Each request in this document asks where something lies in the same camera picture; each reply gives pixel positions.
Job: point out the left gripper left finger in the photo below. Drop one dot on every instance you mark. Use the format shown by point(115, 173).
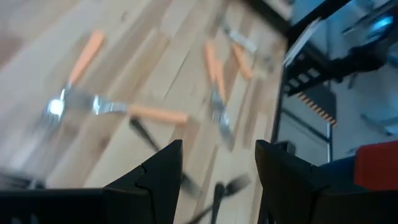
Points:
point(93, 205)

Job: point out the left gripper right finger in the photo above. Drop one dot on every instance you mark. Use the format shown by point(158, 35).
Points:
point(311, 205)

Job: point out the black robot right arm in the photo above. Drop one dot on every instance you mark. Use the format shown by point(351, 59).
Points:
point(357, 62)

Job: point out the black metal fork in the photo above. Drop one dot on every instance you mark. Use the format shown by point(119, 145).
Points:
point(143, 132)
point(218, 193)
point(237, 184)

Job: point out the red object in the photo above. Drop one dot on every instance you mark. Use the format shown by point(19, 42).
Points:
point(376, 165)

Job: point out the black labelled control box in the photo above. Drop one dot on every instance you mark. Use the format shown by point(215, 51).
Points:
point(306, 79)

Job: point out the silver metal bracket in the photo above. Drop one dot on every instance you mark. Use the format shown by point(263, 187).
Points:
point(303, 40)

